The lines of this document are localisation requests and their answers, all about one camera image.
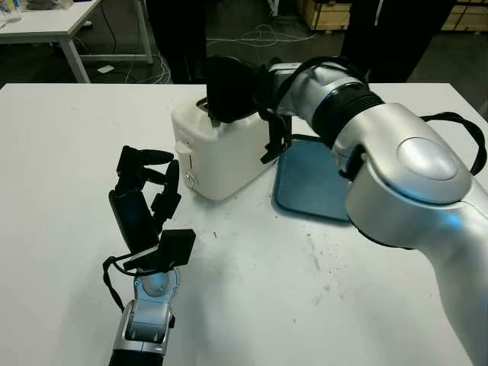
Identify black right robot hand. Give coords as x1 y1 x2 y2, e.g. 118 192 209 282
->
205 56 270 129

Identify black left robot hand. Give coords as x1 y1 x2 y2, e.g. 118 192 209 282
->
108 145 183 257

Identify white two-slot toaster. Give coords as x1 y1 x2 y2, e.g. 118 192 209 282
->
170 97 285 202

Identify blue plastic tray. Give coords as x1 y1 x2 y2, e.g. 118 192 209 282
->
271 133 354 223

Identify person in black trousers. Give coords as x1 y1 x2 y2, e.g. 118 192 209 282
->
146 0 209 83

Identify stacked wooden crates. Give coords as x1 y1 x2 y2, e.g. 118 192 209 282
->
303 0 488 36

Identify person in black white jacket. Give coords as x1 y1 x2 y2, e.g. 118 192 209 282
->
340 0 457 83

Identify white office desk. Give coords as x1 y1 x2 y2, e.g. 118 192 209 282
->
0 0 153 84

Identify grey plastic bag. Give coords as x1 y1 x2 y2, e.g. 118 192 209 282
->
22 0 73 11

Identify clear plastic cup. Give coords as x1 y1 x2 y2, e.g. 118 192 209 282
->
0 0 24 24

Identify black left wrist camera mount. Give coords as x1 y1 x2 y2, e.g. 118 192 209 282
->
122 228 197 274

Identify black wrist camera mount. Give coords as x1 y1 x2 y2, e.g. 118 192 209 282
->
260 108 295 165
122 228 197 274

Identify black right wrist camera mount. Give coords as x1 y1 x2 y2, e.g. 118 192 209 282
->
260 108 295 165

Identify white floor cable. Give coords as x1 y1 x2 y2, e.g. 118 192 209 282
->
205 23 319 49

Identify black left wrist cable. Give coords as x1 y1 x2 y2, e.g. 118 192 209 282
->
101 255 161 313

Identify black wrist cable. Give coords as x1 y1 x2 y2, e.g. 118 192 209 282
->
101 255 161 313
257 56 488 177

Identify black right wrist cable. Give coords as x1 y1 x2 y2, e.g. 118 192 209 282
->
257 56 488 177

